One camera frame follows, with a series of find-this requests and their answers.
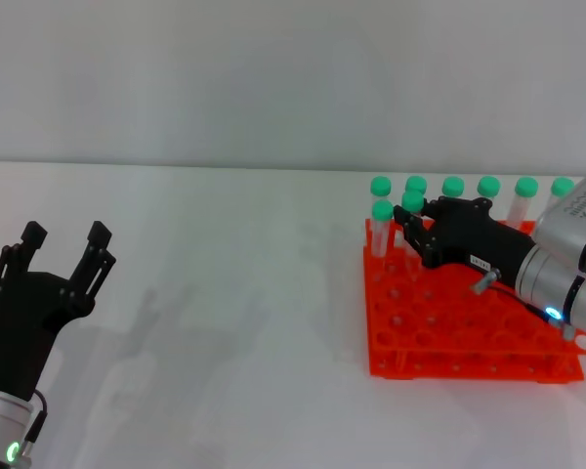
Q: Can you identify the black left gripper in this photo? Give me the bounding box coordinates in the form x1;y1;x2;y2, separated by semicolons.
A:
0;220;116;403

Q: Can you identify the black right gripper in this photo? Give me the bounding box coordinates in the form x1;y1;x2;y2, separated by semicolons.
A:
393;196;539;290

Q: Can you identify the orange plastic test tube rack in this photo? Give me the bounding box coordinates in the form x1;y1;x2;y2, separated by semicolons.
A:
362;217;586;386

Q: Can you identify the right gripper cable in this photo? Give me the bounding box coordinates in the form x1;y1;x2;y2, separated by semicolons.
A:
470;270;578;343

